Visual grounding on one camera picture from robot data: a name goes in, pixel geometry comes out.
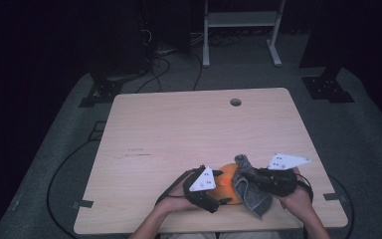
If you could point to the person's left hand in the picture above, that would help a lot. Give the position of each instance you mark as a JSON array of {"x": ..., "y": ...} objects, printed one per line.
[{"x": 175, "y": 200}]

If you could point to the person's right hand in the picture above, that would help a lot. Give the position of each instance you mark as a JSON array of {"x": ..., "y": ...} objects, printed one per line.
[{"x": 298, "y": 200}]

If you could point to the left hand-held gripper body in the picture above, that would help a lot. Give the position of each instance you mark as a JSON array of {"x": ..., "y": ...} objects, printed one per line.
[{"x": 199, "y": 195}]

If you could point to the black tape strip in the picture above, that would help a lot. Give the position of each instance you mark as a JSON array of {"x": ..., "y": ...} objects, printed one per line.
[
  {"x": 332, "y": 196},
  {"x": 83, "y": 203}
]

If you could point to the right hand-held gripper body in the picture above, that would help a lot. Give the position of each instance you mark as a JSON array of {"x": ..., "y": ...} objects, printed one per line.
[{"x": 278, "y": 182}]

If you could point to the black tape rectangle outline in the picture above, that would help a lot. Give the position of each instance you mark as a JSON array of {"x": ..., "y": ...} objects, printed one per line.
[{"x": 93, "y": 135}]

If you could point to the orange plush toy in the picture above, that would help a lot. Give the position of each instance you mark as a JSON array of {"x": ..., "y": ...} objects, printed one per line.
[{"x": 227, "y": 191}]

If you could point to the grey cloth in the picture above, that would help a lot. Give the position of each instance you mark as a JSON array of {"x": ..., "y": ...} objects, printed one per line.
[{"x": 252, "y": 199}]

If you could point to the white metal stand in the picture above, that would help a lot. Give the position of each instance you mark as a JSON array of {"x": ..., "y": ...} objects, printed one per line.
[{"x": 242, "y": 19}]

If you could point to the black stand base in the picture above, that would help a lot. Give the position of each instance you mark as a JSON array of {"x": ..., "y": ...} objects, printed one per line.
[
  {"x": 326, "y": 88},
  {"x": 104, "y": 89}
]

